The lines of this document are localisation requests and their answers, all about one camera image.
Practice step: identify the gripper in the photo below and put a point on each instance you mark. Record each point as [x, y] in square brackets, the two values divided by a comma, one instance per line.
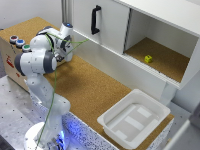
[65, 52]

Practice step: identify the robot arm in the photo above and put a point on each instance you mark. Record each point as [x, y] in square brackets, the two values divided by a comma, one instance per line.
[36, 61]

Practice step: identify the green button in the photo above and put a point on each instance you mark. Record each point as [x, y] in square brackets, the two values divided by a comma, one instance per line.
[26, 48]

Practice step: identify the blue button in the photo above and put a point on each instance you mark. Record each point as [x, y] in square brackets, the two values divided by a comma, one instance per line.
[20, 43]

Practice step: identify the red button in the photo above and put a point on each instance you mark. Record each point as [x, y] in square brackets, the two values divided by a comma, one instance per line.
[13, 39]

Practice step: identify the white sliding door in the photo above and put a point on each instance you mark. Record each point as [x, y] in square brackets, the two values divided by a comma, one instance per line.
[110, 16]

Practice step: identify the yellow block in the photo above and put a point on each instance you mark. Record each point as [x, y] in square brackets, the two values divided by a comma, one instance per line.
[148, 59]

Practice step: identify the white cabinet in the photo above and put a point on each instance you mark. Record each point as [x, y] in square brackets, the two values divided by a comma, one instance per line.
[156, 36]

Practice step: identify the white plastic box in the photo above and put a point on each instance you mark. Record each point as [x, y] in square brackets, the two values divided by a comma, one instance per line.
[133, 118]

